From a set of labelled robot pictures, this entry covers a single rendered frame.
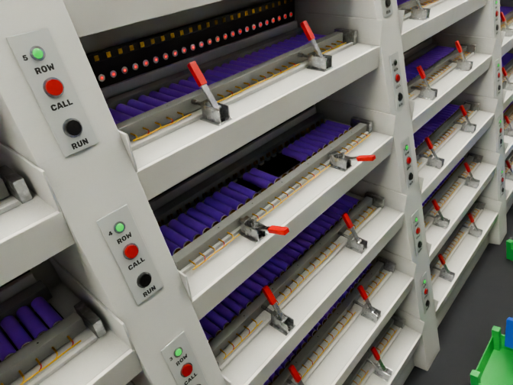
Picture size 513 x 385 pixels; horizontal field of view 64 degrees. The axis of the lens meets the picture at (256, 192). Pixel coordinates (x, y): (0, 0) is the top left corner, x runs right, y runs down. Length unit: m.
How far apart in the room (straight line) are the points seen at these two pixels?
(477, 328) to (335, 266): 0.75
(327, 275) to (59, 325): 0.52
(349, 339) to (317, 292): 0.21
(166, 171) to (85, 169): 0.10
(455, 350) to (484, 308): 0.21
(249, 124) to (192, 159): 0.11
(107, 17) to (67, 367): 0.41
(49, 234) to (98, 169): 0.09
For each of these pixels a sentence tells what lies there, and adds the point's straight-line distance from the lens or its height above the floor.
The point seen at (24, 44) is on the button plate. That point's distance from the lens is 0.47.
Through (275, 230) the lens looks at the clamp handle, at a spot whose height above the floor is 0.78.
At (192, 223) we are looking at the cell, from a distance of 0.69.
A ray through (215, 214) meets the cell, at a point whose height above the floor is 0.80.
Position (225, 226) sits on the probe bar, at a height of 0.79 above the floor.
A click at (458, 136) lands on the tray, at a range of 1.46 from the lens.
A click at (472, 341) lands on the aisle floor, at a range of 1.51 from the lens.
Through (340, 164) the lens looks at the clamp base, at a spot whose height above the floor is 0.77.
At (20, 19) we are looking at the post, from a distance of 0.48.
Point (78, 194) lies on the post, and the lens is 0.48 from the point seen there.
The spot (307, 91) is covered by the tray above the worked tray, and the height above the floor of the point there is 0.94.
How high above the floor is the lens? 1.08
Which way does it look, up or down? 23 degrees down
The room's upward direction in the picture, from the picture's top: 17 degrees counter-clockwise
